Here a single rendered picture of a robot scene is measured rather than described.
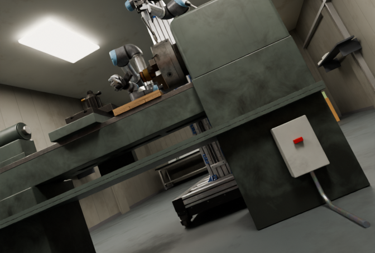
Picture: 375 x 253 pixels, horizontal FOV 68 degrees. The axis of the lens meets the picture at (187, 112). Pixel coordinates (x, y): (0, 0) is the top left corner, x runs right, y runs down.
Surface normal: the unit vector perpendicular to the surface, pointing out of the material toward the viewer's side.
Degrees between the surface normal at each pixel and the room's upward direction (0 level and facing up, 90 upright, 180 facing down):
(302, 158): 90
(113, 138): 90
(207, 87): 90
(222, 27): 90
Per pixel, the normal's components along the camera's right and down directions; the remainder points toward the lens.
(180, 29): -0.13, -0.14
